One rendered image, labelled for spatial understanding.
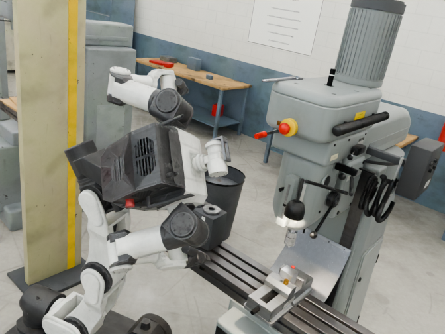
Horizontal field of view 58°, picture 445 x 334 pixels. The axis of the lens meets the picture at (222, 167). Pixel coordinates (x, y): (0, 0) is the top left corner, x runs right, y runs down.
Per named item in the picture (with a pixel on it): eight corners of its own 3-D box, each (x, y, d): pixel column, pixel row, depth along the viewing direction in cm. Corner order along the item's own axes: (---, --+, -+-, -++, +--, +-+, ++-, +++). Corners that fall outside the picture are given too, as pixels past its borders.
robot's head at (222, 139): (204, 165, 134) (224, 158, 131) (200, 141, 136) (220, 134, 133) (214, 168, 139) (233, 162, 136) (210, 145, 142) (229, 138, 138)
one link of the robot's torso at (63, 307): (41, 335, 182) (40, 312, 177) (71, 307, 200) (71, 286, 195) (79, 353, 177) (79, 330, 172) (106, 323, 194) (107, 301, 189)
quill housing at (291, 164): (305, 240, 158) (325, 165, 145) (263, 217, 169) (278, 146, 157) (327, 225, 172) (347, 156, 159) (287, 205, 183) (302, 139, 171)
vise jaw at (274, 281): (287, 299, 170) (289, 291, 168) (263, 283, 177) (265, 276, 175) (295, 293, 174) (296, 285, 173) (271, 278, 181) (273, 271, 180)
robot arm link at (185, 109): (141, 106, 141) (175, 118, 137) (151, 83, 142) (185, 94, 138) (154, 115, 152) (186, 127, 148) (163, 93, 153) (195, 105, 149)
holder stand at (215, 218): (208, 252, 205) (213, 217, 197) (176, 233, 216) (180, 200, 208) (222, 242, 214) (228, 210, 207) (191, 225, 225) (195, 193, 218)
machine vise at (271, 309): (270, 327, 163) (275, 306, 159) (242, 307, 172) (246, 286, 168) (312, 291, 189) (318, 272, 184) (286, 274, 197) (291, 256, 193)
